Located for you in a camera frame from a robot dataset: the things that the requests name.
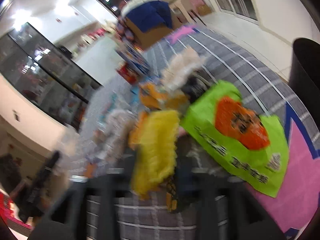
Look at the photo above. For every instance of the orange crinkled snack wrapper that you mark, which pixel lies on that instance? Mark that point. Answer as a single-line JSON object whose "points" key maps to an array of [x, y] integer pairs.
{"points": [[154, 138]]}

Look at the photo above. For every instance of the cardboard box with blue cloth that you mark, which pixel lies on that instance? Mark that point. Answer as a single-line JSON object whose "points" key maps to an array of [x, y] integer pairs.
{"points": [[149, 20]]}

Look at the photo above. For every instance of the red drink can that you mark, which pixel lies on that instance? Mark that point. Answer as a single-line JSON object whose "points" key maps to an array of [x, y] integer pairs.
{"points": [[128, 74]]}

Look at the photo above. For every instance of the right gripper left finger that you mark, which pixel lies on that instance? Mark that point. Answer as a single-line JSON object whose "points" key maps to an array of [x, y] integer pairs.
{"points": [[67, 218]]}

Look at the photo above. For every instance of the tall blue white can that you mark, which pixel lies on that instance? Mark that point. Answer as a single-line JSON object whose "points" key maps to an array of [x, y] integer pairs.
{"points": [[134, 58]]}

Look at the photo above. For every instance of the yellow orange snack bag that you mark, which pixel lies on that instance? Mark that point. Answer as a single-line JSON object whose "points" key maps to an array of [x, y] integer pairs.
{"points": [[155, 96]]}

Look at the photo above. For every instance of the grey checkered star tablecloth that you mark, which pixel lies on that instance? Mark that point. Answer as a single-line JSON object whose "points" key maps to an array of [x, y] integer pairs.
{"points": [[263, 91]]}

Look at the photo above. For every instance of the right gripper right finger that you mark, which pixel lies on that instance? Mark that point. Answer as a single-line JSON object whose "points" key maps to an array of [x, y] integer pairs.
{"points": [[224, 208]]}

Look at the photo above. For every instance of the white paper bag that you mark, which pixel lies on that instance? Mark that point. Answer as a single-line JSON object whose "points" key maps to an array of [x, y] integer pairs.
{"points": [[180, 67]]}

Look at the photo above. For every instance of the glass door display fridge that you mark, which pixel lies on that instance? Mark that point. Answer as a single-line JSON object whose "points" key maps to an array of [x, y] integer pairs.
{"points": [[46, 75]]}

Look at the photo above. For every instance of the green persimmon snack bag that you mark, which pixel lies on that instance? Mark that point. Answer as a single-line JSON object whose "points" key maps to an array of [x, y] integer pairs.
{"points": [[250, 146]]}

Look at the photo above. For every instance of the white printed paper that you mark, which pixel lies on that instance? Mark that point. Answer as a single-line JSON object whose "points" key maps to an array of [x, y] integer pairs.
{"points": [[111, 139]]}

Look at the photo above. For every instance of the black round trash bin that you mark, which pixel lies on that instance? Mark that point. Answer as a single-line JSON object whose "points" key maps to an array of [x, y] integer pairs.
{"points": [[304, 74]]}

